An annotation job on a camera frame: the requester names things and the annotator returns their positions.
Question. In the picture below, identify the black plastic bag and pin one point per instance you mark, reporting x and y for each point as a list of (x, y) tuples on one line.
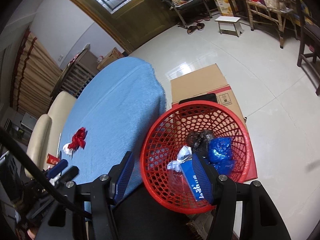
[(200, 142)]

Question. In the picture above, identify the wooden crib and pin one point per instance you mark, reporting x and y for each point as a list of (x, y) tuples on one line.
[(80, 72)]

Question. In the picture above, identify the clear plastic packet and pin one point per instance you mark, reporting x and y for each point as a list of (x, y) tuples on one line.
[(177, 182)]

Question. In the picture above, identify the red cup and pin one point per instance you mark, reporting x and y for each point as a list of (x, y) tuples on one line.
[(52, 160)]

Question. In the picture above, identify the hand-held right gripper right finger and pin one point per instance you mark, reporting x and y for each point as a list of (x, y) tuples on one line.
[(203, 180)]

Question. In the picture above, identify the small white stool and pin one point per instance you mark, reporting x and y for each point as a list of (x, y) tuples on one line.
[(228, 19)]

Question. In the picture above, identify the white standing panel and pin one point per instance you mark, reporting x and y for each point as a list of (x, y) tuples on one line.
[(28, 121)]

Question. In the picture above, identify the person's left forearm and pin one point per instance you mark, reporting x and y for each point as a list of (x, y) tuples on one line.
[(27, 235)]

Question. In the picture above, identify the yellow printed cardboard box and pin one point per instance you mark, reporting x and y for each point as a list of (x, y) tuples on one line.
[(225, 5)]

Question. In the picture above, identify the beige striped curtain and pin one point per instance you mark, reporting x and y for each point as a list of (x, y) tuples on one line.
[(32, 80)]

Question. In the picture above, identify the red plastic bag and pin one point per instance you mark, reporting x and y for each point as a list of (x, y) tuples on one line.
[(78, 138)]

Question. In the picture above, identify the flattened cardboard box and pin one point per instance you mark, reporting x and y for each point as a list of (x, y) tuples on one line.
[(200, 82)]

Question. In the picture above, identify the brown cardboard box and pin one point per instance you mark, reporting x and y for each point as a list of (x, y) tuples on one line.
[(111, 56)]

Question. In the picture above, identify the black metal chair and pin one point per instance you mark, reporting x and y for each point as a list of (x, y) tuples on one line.
[(185, 3)]

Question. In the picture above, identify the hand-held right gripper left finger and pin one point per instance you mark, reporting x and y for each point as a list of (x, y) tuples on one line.
[(125, 175)]

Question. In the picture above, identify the blue plastic bag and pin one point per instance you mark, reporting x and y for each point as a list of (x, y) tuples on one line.
[(221, 152)]

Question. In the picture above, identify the beige leather sofa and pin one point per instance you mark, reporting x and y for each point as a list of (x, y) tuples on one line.
[(62, 102)]

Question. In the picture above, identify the wicker chair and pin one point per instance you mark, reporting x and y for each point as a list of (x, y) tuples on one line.
[(265, 12)]

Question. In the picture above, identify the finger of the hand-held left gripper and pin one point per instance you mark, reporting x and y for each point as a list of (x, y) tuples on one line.
[(67, 175), (58, 167)]

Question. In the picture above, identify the red plastic basket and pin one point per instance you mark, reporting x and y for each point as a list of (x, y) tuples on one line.
[(155, 142)]

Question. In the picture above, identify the blue cardboard carton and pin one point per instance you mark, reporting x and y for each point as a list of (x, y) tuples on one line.
[(192, 180)]

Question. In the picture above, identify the brown slipper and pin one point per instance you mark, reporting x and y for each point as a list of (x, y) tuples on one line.
[(200, 26), (192, 30)]

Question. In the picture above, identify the white crumpled tissue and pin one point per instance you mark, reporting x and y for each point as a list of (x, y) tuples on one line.
[(67, 150)]

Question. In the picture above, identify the wooden stained glass door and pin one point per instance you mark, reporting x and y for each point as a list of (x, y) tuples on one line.
[(140, 22)]

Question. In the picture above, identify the white and blue wrapper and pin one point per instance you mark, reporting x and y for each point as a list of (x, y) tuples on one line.
[(183, 152)]

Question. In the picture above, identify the dark wooden chair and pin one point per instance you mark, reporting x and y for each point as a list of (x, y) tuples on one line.
[(307, 30)]

